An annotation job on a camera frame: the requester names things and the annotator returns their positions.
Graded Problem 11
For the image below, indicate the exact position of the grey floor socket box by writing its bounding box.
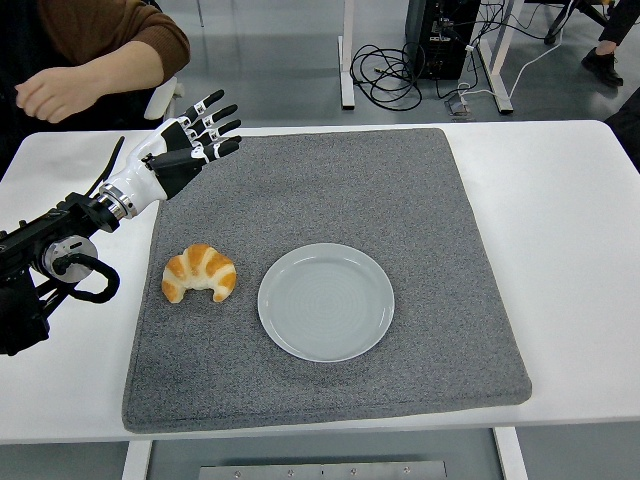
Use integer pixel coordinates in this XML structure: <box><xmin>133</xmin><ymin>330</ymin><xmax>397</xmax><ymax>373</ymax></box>
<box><xmin>443</xmin><ymin>93</ymin><xmax>475</xmax><ymax>122</ymax></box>

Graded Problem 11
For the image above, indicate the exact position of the grey felt mat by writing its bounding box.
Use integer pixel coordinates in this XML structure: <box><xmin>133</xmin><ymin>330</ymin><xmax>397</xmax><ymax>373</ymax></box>
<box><xmin>122</xmin><ymin>127</ymin><xmax>533</xmax><ymax>435</ymax></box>

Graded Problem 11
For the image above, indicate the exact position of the coiled black cable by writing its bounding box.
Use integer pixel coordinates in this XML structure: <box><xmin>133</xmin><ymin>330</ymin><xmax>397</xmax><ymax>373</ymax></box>
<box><xmin>349</xmin><ymin>42</ymin><xmax>424</xmax><ymax>112</ymax></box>

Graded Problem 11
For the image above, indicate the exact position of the person's black shoe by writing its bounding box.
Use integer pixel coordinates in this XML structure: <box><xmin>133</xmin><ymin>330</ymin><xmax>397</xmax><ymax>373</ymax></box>
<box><xmin>580</xmin><ymin>45</ymin><xmax>625</xmax><ymax>87</ymax></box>

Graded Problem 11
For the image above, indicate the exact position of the white chair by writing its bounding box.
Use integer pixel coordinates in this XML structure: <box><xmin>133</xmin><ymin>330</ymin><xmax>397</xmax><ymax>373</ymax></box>
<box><xmin>143</xmin><ymin>77</ymin><xmax>182</xmax><ymax>121</ymax></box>

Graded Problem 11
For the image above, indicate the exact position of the black computer case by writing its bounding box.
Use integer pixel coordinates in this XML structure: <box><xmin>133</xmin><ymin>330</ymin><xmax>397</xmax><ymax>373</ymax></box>
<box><xmin>403</xmin><ymin>0</ymin><xmax>484</xmax><ymax>81</ymax></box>

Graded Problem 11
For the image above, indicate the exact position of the dark object at edge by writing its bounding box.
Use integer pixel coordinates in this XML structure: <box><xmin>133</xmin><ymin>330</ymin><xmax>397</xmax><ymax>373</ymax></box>
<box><xmin>603</xmin><ymin>87</ymin><xmax>640</xmax><ymax>174</ymax></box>

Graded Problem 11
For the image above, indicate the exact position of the white table leg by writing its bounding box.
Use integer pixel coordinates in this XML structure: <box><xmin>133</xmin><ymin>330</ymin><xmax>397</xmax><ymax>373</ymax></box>
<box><xmin>121</xmin><ymin>440</ymin><xmax>153</xmax><ymax>480</ymax></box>
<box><xmin>492</xmin><ymin>428</ymin><xmax>529</xmax><ymax>480</ymax></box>

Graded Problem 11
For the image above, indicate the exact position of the grey metal plate with screws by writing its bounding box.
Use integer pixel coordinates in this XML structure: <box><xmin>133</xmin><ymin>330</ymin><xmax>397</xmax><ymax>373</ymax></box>
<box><xmin>198</xmin><ymin>460</ymin><xmax>449</xmax><ymax>480</ymax></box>

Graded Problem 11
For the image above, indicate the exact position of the person's hand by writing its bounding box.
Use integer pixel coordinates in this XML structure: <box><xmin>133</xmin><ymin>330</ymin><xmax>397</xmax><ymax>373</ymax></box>
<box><xmin>13</xmin><ymin>66</ymin><xmax>104</xmax><ymax>123</ymax></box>

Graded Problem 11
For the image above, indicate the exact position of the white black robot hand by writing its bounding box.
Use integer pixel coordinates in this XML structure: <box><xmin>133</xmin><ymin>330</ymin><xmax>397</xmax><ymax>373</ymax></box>
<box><xmin>105</xmin><ymin>89</ymin><xmax>244</xmax><ymax>209</ymax></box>

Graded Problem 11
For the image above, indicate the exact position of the black office chair base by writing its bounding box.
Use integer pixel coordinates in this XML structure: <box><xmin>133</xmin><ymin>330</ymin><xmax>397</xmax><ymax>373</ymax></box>
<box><xmin>543</xmin><ymin>0</ymin><xmax>609</xmax><ymax>46</ymax></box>

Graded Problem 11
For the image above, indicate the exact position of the slanted white desk leg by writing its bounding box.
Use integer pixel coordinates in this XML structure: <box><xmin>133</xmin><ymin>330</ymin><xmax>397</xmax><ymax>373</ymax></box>
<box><xmin>477</xmin><ymin>0</ymin><xmax>516</xmax><ymax>115</ymax></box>

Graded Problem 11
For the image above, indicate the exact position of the person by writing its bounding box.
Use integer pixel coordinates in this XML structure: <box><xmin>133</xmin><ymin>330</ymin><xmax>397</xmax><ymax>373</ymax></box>
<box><xmin>0</xmin><ymin>0</ymin><xmax>192</xmax><ymax>176</ymax></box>

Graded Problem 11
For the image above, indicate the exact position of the golden croissant bread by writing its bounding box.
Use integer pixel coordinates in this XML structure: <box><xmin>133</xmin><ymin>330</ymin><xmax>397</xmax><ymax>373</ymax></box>
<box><xmin>161</xmin><ymin>243</ymin><xmax>238</xmax><ymax>304</ymax></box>

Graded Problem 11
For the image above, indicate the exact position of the round grey plate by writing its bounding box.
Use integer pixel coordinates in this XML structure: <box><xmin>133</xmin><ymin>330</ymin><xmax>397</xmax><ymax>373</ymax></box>
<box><xmin>257</xmin><ymin>242</ymin><xmax>396</xmax><ymax>362</ymax></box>

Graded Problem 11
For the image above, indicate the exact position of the person's leg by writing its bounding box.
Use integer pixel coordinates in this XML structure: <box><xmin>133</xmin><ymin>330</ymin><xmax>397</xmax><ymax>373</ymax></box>
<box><xmin>597</xmin><ymin>0</ymin><xmax>640</xmax><ymax>54</ymax></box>

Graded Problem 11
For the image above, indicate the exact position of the white cable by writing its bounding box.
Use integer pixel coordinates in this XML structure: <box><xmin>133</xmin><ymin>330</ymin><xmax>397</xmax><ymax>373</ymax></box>
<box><xmin>457</xmin><ymin>39</ymin><xmax>565</xmax><ymax>101</ymax></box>

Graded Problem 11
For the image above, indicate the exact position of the straight white desk leg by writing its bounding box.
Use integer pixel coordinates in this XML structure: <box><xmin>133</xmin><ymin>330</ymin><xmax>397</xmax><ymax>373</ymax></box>
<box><xmin>337</xmin><ymin>0</ymin><xmax>357</xmax><ymax>111</ymax></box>

